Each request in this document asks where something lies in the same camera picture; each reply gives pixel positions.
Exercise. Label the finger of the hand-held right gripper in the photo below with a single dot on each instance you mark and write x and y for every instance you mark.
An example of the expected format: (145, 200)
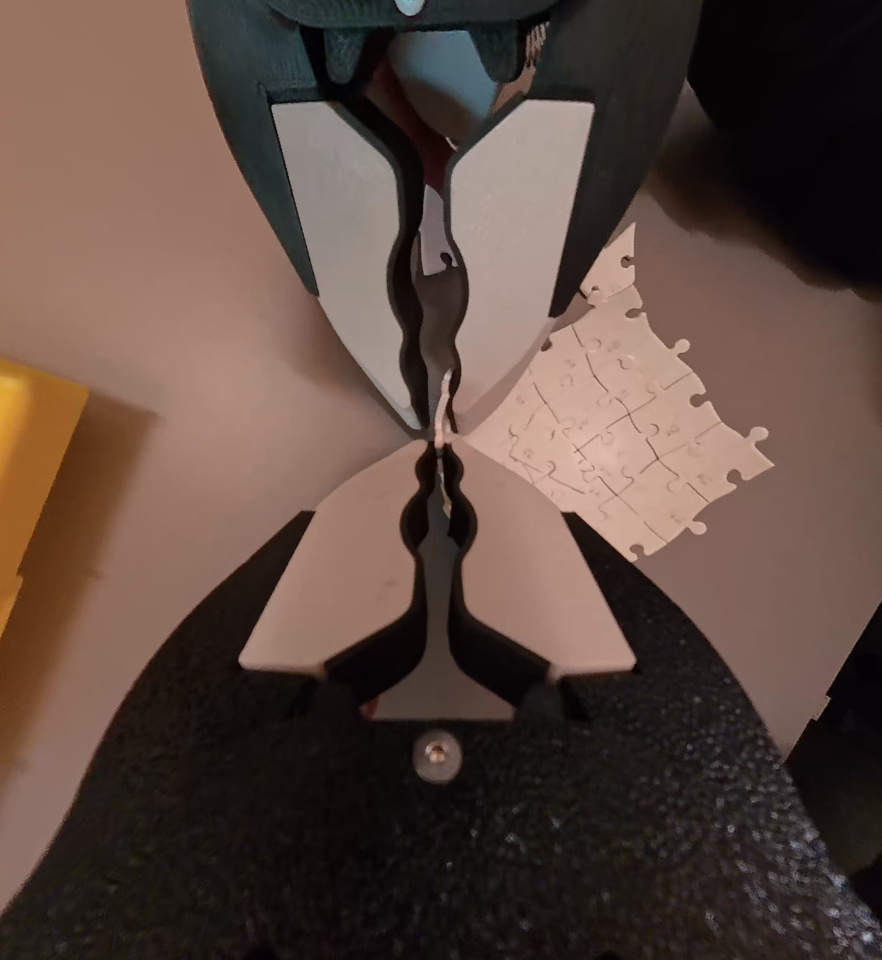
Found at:
(336, 225)
(516, 225)

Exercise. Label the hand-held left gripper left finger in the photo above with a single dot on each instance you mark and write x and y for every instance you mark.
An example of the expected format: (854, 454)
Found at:
(343, 585)

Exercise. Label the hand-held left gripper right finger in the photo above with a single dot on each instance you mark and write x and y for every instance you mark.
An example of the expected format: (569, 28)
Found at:
(538, 592)

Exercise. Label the partly built white puzzle ball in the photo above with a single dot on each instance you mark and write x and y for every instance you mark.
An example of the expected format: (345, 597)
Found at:
(621, 450)

